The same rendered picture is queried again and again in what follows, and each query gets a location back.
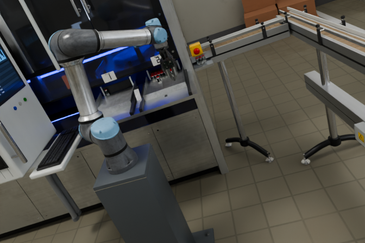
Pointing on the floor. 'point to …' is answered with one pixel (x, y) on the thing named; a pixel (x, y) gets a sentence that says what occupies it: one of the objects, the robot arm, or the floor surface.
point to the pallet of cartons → (272, 4)
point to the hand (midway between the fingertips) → (174, 78)
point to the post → (187, 64)
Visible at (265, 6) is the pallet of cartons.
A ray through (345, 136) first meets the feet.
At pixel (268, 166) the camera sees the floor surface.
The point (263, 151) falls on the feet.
